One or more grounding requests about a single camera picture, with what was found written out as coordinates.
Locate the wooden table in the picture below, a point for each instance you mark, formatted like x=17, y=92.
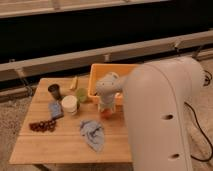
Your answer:
x=65, y=145

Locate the green round lid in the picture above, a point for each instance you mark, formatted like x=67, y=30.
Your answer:
x=81, y=95

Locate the dark red grape bunch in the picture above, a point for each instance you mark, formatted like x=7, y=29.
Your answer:
x=42, y=126

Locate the blue crumpled cloth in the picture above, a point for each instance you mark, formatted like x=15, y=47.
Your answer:
x=93, y=133

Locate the orange plastic bin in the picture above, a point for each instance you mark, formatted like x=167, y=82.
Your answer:
x=100, y=70

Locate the yellow banana piece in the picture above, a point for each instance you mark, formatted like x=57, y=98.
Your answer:
x=74, y=83

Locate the dark plastic cup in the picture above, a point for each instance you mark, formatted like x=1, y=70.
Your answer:
x=54, y=90

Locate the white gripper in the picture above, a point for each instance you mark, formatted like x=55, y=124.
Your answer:
x=106, y=104

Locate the white round container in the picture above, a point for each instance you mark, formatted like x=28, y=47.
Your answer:
x=69, y=104

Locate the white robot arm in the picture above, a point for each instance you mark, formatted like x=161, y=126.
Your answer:
x=153, y=103

